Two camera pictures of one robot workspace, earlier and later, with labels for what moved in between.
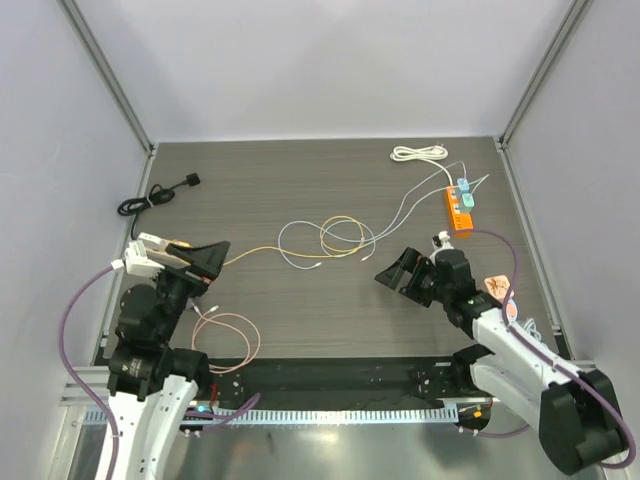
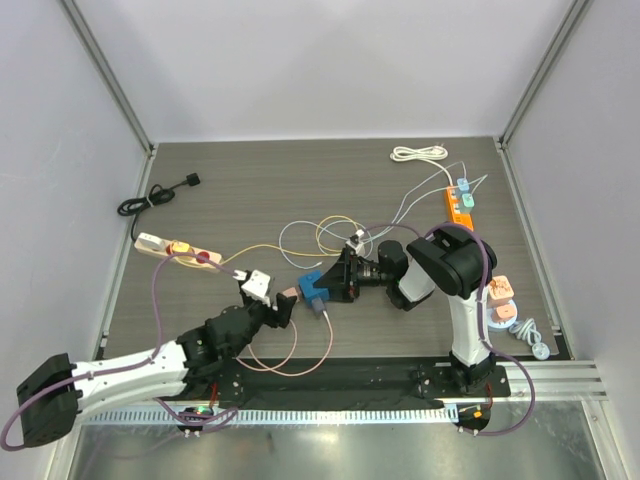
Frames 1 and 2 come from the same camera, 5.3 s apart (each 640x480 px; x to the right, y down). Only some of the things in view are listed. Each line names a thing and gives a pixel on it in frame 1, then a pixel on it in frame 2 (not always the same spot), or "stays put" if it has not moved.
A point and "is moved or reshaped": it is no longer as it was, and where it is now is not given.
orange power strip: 459,217 stays put
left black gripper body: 176,285 -> 260,313
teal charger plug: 468,200 stays put
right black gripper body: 417,280 -> 350,278
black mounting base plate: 385,383 stays put
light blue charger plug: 463,184 stays put
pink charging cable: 208,313 is moved or reshaped
